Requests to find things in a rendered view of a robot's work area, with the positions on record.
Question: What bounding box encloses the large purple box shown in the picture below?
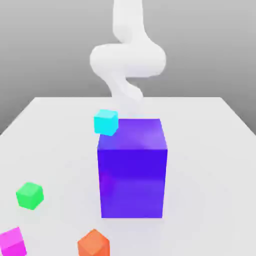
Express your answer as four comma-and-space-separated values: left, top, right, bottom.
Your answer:
96, 118, 168, 219

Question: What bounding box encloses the small green cube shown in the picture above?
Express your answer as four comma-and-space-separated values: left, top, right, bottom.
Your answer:
15, 181, 45, 211

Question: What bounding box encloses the small orange cube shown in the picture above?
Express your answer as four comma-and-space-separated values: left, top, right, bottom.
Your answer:
77, 228, 111, 256

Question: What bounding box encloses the small magenta cube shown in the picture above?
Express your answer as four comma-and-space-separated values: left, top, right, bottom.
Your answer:
0, 226, 28, 256

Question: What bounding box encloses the small cyan cube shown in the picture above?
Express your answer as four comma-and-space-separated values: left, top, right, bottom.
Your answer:
93, 109, 119, 137

